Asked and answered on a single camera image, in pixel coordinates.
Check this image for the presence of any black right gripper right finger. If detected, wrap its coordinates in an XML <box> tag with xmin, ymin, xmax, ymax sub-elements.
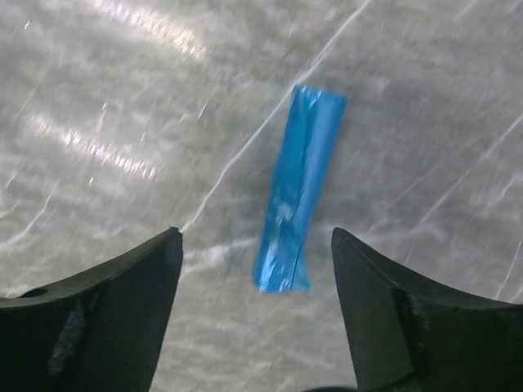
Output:
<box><xmin>331</xmin><ymin>227</ymin><xmax>522</xmax><ymax>391</ymax></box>

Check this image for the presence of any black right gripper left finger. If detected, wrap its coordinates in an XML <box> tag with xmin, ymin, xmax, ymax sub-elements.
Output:
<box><xmin>1</xmin><ymin>227</ymin><xmax>183</xmax><ymax>391</ymax></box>

